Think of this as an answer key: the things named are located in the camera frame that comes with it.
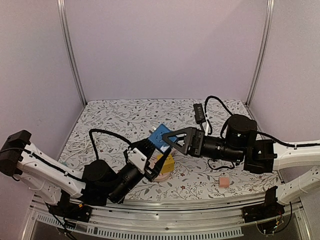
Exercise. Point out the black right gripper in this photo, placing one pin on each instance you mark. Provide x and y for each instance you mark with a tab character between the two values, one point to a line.
195	142

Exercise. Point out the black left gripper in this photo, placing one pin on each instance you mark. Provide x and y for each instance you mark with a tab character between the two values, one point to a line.
157	167

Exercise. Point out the yellow cube socket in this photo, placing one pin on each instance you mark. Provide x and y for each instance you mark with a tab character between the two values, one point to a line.
168	165

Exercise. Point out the pink round power strip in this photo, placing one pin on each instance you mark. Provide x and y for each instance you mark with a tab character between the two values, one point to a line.
160	177

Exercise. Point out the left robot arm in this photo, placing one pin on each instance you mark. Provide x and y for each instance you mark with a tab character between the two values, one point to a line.
94	186

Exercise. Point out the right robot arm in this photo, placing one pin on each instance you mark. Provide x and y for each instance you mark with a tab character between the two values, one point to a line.
238	144

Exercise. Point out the pink cube socket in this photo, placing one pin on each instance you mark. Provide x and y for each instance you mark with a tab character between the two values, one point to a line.
224	182

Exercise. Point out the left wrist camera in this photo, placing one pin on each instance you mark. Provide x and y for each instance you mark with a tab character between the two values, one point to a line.
136	158

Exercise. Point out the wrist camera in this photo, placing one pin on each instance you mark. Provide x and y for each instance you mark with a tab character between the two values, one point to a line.
199	114
136	158

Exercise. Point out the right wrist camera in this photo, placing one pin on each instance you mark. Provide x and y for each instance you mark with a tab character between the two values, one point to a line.
199	114

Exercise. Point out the aluminium front rail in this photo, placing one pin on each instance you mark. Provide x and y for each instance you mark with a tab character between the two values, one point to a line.
204	219

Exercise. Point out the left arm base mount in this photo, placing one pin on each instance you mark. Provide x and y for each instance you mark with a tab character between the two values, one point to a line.
68	210

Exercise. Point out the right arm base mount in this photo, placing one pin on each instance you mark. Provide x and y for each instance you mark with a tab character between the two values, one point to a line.
268	209

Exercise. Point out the right aluminium corner post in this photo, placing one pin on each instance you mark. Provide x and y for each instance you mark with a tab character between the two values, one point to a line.
262	51

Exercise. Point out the aluminium corner post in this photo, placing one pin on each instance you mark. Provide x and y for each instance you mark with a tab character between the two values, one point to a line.
262	51
61	6

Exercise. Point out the left aluminium corner post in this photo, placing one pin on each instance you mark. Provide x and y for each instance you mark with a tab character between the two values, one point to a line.
61	6

